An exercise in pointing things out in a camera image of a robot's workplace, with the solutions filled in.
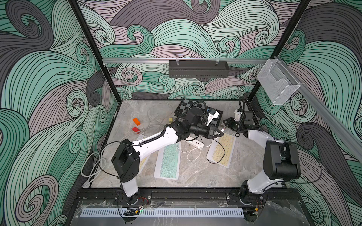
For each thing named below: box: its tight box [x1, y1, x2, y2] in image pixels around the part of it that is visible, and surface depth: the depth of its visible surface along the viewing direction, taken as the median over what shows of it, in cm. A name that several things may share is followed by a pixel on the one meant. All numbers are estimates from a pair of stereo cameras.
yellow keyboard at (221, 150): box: [206, 132, 237, 169], surface depth 92 cm
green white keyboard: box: [153, 142, 182, 180], surface depth 87 cm
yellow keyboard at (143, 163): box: [139, 153, 151, 174], surface depth 85 cm
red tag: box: [131, 126, 141, 135], surface depth 103 cm
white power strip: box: [184, 138, 205, 147], surface depth 93 cm
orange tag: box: [132, 117, 141, 127], surface depth 108 cm
